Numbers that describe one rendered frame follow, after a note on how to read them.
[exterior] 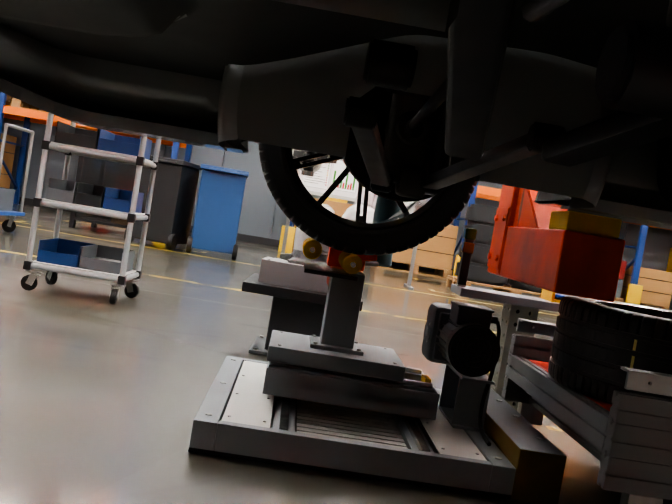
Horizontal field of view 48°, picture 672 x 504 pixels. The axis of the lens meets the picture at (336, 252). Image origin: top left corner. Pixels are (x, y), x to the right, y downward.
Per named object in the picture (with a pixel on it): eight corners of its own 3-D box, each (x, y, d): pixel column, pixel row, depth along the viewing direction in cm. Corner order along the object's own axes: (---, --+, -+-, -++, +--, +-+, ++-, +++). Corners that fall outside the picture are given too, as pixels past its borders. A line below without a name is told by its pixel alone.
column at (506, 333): (490, 420, 268) (511, 304, 267) (484, 412, 278) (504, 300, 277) (518, 424, 269) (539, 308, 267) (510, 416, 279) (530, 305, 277)
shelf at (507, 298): (459, 296, 262) (461, 287, 262) (450, 291, 279) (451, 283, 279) (579, 315, 265) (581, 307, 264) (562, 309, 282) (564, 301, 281)
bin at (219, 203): (185, 253, 805) (199, 163, 801) (188, 249, 868) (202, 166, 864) (236, 261, 813) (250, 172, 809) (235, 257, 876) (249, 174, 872)
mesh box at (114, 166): (67, 227, 903) (79, 146, 899) (91, 226, 989) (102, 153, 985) (171, 245, 901) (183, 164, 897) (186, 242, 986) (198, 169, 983)
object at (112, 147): (15, 290, 378) (45, 91, 374) (44, 282, 420) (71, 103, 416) (122, 307, 381) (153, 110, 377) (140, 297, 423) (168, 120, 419)
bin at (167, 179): (122, 242, 811) (136, 152, 807) (146, 241, 875) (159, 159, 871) (169, 250, 803) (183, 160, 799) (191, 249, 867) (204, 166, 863)
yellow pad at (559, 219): (565, 230, 191) (569, 210, 191) (547, 228, 205) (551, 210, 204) (619, 239, 191) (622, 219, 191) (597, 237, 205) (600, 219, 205)
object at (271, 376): (261, 397, 213) (267, 363, 213) (267, 370, 249) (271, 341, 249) (434, 423, 216) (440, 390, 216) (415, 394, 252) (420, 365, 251)
